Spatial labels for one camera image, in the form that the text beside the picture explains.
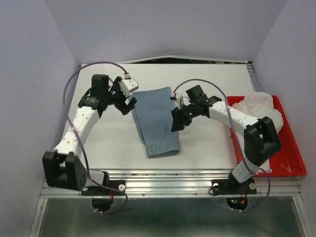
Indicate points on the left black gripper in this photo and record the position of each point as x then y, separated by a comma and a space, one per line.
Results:
117, 87

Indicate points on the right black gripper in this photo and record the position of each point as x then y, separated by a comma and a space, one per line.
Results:
178, 119

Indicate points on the light blue denim skirt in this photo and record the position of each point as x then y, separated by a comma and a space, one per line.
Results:
153, 120

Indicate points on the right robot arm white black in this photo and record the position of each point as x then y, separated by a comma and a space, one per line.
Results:
261, 141

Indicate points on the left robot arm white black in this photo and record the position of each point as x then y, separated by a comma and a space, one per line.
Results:
62, 166

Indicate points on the white skirt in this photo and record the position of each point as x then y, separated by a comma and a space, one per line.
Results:
259, 104

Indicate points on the red plastic tray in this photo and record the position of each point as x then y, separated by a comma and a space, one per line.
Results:
288, 161

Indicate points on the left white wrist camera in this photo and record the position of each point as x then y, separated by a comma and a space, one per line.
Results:
128, 85

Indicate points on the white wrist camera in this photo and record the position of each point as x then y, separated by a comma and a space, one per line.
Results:
178, 99
128, 85

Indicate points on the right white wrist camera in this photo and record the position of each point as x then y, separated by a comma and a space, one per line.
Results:
178, 99

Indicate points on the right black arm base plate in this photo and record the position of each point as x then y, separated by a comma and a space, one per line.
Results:
230, 187

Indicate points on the aluminium extrusion frame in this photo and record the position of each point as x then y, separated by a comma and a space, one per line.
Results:
165, 197

